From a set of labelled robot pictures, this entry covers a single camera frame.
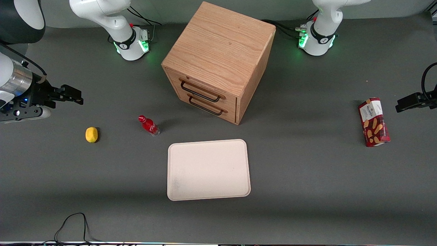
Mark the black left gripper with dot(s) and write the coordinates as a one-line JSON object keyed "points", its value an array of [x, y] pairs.
{"points": [[413, 100]]}

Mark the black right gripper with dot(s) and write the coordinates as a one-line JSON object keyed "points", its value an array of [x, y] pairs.
{"points": [[38, 94]]}

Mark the red coke bottle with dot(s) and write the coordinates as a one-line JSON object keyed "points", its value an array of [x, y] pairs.
{"points": [[150, 126]]}

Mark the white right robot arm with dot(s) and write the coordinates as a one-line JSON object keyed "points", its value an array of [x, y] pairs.
{"points": [[102, 13]]}

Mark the cream plastic tray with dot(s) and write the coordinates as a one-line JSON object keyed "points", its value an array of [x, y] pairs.
{"points": [[208, 171]]}

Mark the red cookie box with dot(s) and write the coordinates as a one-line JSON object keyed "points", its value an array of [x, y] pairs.
{"points": [[375, 123]]}

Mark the yellow lemon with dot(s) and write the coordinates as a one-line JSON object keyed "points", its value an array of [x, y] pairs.
{"points": [[91, 134]]}

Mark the wooden drawer front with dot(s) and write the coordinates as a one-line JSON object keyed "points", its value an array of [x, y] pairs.
{"points": [[232, 114], [205, 87]]}

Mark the oak wooden drawer cabinet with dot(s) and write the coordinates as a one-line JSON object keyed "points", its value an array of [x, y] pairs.
{"points": [[218, 44]]}

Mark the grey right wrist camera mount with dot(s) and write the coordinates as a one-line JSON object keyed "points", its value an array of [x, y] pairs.
{"points": [[30, 114]]}

